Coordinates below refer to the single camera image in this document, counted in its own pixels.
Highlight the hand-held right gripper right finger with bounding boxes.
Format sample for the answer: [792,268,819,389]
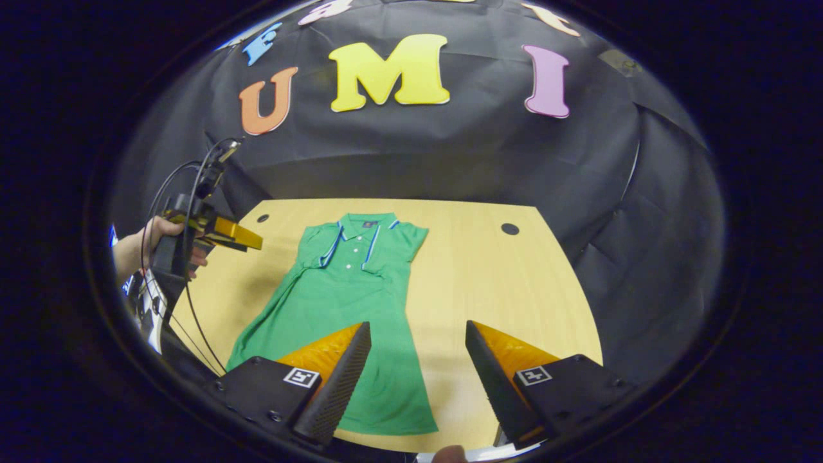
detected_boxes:
[465,320,637,449]

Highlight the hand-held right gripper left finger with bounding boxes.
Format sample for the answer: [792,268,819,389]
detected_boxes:
[206,322,372,451]

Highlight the green T-shirt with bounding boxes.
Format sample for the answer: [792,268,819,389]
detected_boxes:
[225,212,440,436]

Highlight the white side desk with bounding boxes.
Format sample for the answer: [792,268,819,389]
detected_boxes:
[109,225,169,356]

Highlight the black backdrop cloth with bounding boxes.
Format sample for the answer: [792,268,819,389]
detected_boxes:
[109,0,727,386]

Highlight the grey tape patch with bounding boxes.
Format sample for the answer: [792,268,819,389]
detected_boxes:
[598,49,644,79]

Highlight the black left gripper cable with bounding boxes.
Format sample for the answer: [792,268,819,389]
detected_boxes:
[141,138,242,377]

